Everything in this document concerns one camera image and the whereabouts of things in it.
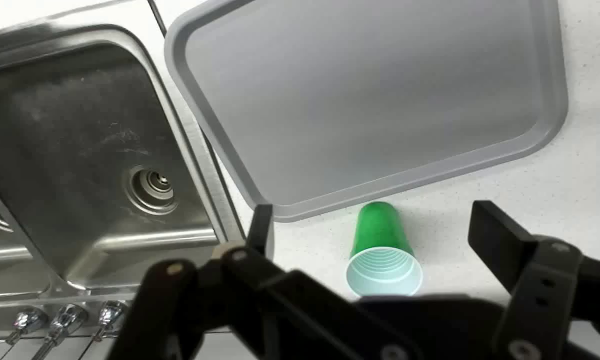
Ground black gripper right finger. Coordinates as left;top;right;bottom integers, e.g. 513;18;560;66
467;200;581;360

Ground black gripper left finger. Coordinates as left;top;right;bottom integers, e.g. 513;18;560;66
220;203;273;265

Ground grey plastic tray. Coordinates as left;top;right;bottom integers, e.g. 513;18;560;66
164;0;568;219

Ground green plastic cup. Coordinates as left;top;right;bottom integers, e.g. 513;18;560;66
344;201;424;295

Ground stainless steel double sink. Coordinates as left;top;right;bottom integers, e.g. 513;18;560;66
0;0;242;360

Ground black cable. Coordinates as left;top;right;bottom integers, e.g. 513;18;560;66
145;0;172;40

